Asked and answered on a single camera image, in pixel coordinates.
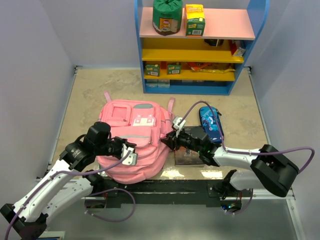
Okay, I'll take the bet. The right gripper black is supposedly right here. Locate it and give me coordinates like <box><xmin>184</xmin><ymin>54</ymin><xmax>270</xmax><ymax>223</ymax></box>
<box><xmin>161</xmin><ymin>126</ymin><xmax>202</xmax><ymax>154</ymax></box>

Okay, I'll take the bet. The pink student backpack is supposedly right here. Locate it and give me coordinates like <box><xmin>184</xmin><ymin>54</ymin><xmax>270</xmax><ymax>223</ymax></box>
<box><xmin>99</xmin><ymin>91</ymin><xmax>175</xmax><ymax>184</ymax></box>

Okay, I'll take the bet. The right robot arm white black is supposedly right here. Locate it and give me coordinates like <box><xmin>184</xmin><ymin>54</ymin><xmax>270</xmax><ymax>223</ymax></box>
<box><xmin>161</xmin><ymin>126</ymin><xmax>299</xmax><ymax>198</ymax></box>

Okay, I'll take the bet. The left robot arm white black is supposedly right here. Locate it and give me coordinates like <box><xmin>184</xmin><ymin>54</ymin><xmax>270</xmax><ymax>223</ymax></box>
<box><xmin>0</xmin><ymin>121</ymin><xmax>138</xmax><ymax>240</ymax></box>

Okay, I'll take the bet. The Tale of Two Cities book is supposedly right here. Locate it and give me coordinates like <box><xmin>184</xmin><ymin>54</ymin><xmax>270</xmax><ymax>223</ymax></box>
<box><xmin>174</xmin><ymin>126</ymin><xmax>205</xmax><ymax>167</ymax></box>

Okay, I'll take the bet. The blue dinosaur pencil case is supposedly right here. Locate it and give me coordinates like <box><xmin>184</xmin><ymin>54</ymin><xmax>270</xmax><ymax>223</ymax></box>
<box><xmin>199</xmin><ymin>106</ymin><xmax>224</xmax><ymax>144</ymax></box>

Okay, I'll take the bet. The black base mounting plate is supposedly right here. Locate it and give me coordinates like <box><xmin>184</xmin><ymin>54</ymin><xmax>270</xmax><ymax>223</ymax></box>
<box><xmin>85</xmin><ymin>179</ymin><xmax>238</xmax><ymax>208</ymax></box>

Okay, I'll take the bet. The yellow snack packet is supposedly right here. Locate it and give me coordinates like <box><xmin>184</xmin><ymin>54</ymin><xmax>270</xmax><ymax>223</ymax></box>
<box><xmin>198</xmin><ymin>68</ymin><xmax>236</xmax><ymax>74</ymax></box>

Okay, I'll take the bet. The green box right lower shelf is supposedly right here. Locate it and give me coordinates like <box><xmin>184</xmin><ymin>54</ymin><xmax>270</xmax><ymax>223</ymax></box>
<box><xmin>167</xmin><ymin>61</ymin><xmax>182</xmax><ymax>75</ymax></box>

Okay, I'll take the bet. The orange snack packet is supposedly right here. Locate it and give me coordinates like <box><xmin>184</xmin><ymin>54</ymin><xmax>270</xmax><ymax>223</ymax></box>
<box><xmin>187</xmin><ymin>61</ymin><xmax>212</xmax><ymax>72</ymax></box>

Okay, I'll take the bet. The blue kids shelf unit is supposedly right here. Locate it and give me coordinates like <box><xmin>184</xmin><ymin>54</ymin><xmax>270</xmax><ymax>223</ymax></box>
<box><xmin>134</xmin><ymin>0</ymin><xmax>270</xmax><ymax>96</ymax></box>

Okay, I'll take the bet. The green box left lower shelf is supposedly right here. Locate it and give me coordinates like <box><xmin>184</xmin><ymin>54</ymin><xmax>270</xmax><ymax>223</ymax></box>
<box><xmin>145</xmin><ymin>63</ymin><xmax>160</xmax><ymax>77</ymax></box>

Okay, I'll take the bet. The black object middle shelf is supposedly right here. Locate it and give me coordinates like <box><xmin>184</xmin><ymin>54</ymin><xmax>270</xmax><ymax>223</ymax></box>
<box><xmin>204</xmin><ymin>39</ymin><xmax>224</xmax><ymax>47</ymax></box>

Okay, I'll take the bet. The red white box on shelf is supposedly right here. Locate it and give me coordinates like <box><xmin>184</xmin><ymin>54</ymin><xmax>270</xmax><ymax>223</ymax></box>
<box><xmin>229</xmin><ymin>40</ymin><xmax>246</xmax><ymax>57</ymax></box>

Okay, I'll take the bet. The yellow green box top shelf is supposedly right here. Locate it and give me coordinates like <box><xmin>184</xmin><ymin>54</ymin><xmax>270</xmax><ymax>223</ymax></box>
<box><xmin>185</xmin><ymin>4</ymin><xmax>206</xmax><ymax>37</ymax></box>

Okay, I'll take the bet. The green cylindrical package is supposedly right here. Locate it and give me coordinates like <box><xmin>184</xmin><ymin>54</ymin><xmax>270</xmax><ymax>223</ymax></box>
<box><xmin>152</xmin><ymin>0</ymin><xmax>183</xmax><ymax>36</ymax></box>

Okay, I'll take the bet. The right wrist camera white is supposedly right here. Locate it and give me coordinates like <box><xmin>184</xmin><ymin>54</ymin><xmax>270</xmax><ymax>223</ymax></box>
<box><xmin>172</xmin><ymin>116</ymin><xmax>186</xmax><ymax>137</ymax></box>

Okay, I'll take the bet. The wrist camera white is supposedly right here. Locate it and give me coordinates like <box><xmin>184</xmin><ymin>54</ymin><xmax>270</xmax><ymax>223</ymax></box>
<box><xmin>121</xmin><ymin>145</ymin><xmax>138</xmax><ymax>166</ymax></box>
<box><xmin>172</xmin><ymin>116</ymin><xmax>186</xmax><ymax>137</ymax></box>

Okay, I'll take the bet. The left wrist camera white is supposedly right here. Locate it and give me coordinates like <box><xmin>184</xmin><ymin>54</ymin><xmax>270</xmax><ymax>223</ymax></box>
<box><xmin>121</xmin><ymin>145</ymin><xmax>138</xmax><ymax>166</ymax></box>

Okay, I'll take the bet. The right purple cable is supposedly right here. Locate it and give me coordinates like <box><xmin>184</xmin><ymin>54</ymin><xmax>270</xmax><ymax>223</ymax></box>
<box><xmin>182</xmin><ymin>100</ymin><xmax>316</xmax><ymax>173</ymax></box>

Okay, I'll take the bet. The aluminium frame rail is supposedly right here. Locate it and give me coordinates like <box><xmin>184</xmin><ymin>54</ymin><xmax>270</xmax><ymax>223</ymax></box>
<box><xmin>31</xmin><ymin>177</ymin><xmax>296</xmax><ymax>201</ymax></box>

